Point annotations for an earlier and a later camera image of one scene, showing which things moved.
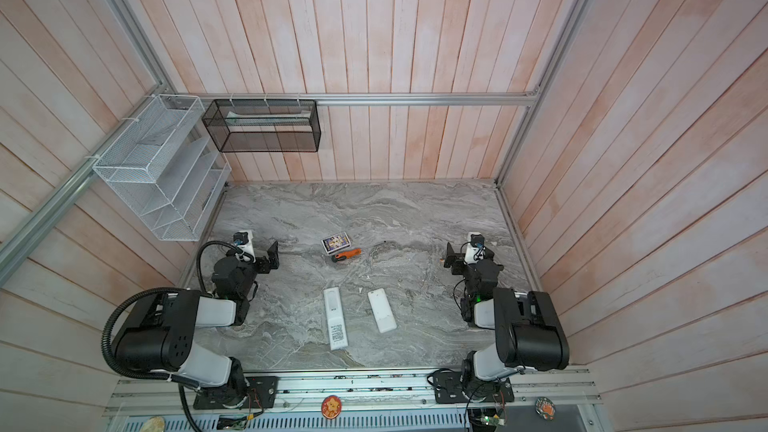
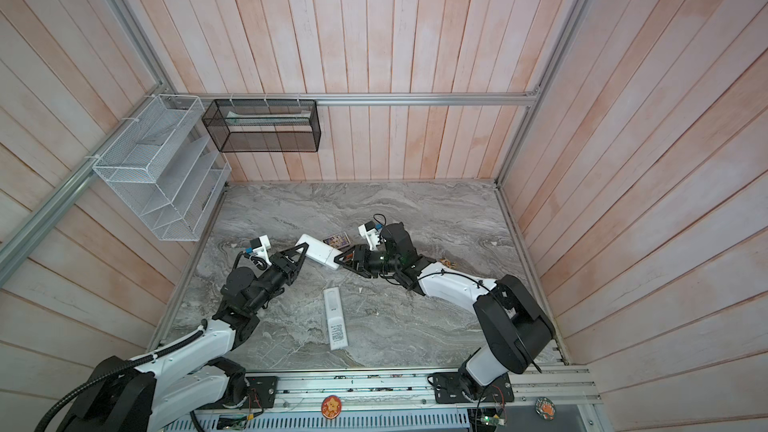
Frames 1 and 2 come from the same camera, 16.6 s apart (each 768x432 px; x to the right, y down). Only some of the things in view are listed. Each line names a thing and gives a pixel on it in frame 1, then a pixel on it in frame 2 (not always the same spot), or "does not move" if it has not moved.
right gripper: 459,260 → 362,252
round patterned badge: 545,408 does not move
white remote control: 382,311 → 320,251
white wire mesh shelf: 168,165 does not move
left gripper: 265,267 → 289,267
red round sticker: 331,407 does not move
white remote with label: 338,338 does not move
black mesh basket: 264,125 does not move
